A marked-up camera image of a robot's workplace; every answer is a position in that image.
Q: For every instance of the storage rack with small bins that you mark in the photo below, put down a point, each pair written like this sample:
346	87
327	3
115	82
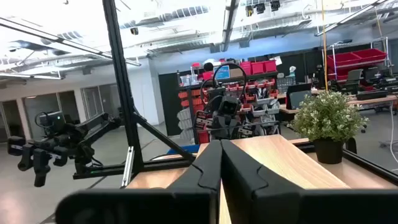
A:
261	67

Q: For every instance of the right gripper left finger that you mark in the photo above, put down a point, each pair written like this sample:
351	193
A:
140	208

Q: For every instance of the black aluminium table frame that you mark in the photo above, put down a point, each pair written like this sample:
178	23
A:
121	77

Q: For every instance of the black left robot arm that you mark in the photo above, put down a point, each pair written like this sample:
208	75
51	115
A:
217	91

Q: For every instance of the black idle robot arm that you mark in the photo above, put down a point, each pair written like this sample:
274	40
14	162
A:
93	124

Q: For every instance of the dark desk monitor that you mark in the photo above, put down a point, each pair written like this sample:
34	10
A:
298	96

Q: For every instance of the person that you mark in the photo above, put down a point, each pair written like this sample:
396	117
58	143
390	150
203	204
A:
208	70

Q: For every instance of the silver metal bracket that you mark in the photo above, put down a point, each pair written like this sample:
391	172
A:
127	168

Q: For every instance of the black desk equipment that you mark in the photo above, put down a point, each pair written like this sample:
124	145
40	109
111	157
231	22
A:
371	95

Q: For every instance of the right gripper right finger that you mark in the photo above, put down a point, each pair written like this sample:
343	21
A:
311	208

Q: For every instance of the blue sign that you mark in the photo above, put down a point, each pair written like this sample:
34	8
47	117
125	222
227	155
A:
222	72

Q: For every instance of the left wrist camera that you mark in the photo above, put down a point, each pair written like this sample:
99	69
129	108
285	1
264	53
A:
229	105

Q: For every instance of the potted green plant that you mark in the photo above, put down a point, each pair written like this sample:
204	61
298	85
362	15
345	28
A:
326	118

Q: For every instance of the long wooden desk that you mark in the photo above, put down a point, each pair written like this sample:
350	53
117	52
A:
367	101

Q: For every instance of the grey office chair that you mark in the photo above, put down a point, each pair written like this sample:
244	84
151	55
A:
353	79

